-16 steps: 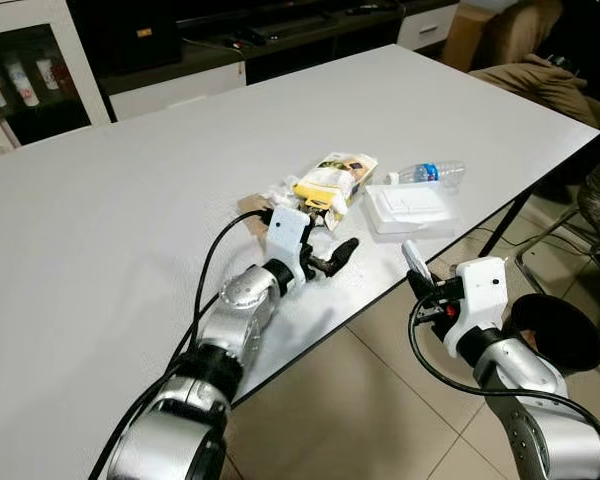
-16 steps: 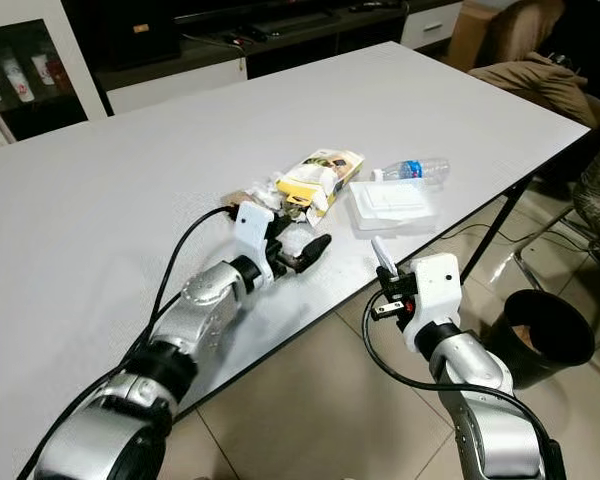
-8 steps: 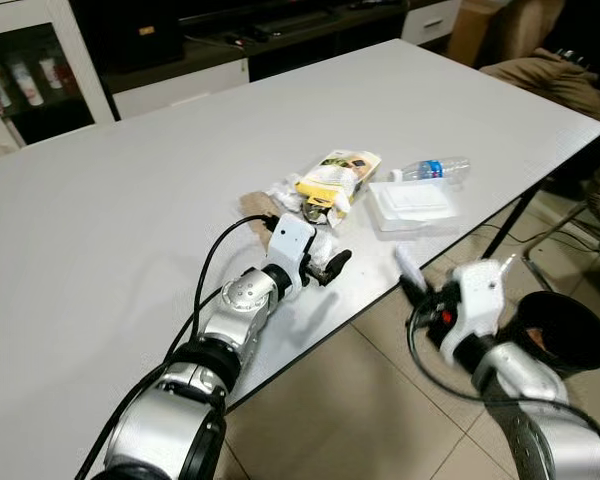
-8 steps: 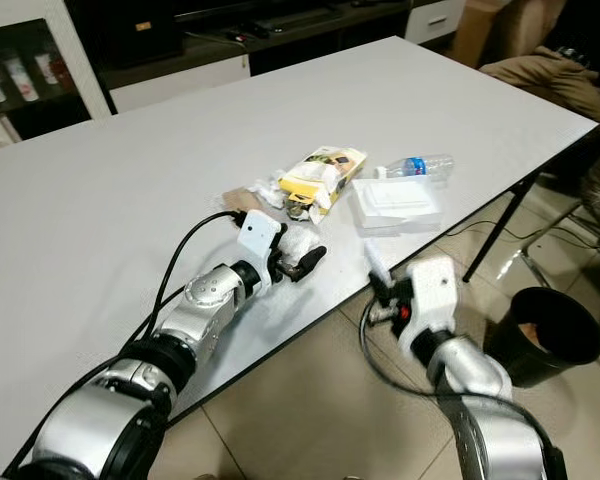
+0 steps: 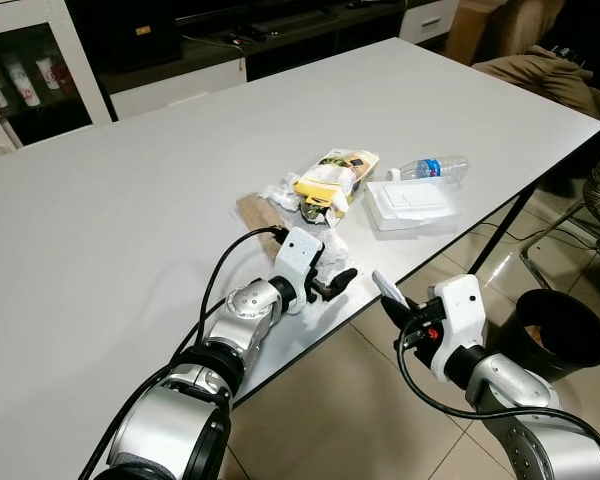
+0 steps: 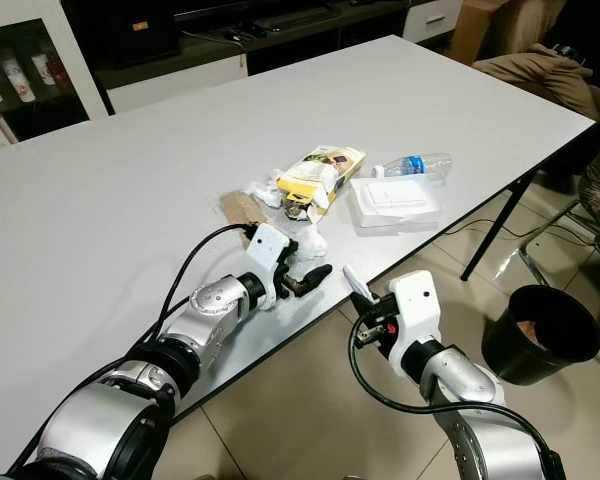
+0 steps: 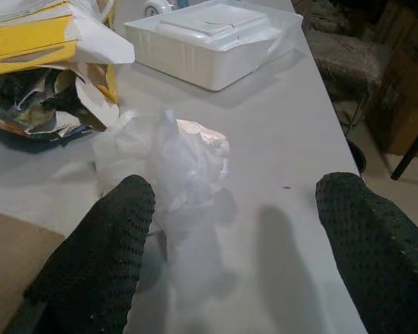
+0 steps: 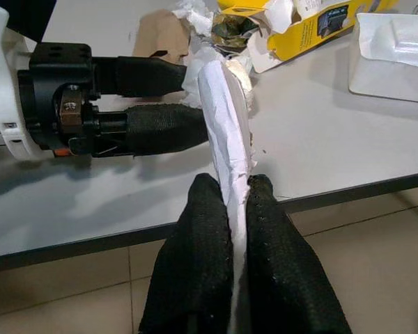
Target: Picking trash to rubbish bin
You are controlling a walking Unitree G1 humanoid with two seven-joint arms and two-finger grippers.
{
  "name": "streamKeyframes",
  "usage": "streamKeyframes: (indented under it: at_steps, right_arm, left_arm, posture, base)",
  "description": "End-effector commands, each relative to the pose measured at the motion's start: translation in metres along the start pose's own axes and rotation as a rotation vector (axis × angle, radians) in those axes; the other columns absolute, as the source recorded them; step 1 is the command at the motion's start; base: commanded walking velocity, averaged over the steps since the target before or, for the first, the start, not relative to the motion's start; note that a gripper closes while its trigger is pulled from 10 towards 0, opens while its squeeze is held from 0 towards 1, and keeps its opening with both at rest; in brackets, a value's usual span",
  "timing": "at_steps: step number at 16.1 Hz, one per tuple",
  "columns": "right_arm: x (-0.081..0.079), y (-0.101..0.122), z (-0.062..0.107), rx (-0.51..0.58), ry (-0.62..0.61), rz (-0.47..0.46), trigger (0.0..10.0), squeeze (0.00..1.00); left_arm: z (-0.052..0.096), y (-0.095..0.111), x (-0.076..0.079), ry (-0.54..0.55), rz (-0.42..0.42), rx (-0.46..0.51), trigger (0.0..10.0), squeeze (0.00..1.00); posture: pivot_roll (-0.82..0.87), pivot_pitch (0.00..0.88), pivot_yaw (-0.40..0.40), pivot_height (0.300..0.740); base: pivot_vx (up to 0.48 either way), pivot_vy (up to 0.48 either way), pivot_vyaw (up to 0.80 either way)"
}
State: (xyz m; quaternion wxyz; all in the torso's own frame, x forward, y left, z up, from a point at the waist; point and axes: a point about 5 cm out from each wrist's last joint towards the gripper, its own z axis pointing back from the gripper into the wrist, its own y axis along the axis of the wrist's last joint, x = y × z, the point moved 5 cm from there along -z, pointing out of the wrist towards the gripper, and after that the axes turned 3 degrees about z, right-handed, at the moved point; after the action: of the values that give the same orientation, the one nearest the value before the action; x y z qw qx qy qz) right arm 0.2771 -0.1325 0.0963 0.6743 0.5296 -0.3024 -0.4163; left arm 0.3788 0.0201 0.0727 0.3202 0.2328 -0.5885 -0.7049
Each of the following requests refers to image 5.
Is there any brown trash piece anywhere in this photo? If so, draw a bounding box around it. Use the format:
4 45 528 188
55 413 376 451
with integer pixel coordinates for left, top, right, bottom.
532 322 563 353

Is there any black rubbish bin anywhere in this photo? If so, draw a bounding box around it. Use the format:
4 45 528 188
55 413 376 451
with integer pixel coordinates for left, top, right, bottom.
499 289 600 383

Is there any crumpled white tissue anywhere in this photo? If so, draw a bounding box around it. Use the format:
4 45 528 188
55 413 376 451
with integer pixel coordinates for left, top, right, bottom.
318 224 352 259
257 174 303 212

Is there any brown paper piece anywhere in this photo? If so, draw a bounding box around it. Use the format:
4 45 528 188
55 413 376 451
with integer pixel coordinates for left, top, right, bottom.
236 194 287 237

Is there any white foam food box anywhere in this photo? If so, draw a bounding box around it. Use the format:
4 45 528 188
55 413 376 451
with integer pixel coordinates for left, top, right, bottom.
364 177 469 233

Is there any yellow snack bag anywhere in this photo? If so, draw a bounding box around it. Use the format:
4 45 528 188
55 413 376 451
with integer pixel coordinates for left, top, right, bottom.
293 149 381 217

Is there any black table leg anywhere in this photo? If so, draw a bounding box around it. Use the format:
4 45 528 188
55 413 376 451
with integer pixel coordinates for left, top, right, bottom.
494 188 543 277

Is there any clear plastic water bottle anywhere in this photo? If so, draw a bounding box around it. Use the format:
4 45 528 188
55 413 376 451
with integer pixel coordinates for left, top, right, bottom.
386 154 471 185

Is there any white low drawer unit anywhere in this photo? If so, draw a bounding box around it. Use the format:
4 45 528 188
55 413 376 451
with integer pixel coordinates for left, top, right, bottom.
108 56 248 122

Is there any brown cushion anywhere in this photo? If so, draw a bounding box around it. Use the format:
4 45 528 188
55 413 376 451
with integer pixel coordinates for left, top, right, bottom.
472 44 600 123

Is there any small white drawer cabinet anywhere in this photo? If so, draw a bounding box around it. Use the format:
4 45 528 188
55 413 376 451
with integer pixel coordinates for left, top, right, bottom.
398 0 463 45

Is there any black television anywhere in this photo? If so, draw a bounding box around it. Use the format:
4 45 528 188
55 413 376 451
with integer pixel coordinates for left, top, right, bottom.
68 0 186 73

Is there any white glass door cabinet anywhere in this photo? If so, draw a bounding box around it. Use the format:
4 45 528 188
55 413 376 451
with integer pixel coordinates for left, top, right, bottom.
0 0 114 159

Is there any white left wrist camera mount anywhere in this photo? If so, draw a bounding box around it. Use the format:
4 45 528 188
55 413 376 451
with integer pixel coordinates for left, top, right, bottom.
272 227 327 313

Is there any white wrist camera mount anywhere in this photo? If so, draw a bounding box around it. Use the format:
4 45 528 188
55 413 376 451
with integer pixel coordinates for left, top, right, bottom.
428 274 487 383
272 227 327 313

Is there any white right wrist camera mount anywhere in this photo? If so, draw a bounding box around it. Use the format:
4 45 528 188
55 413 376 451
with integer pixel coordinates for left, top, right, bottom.
428 274 487 383

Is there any black floor cable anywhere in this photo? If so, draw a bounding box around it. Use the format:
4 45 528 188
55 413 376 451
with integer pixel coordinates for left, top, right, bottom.
468 220 581 249

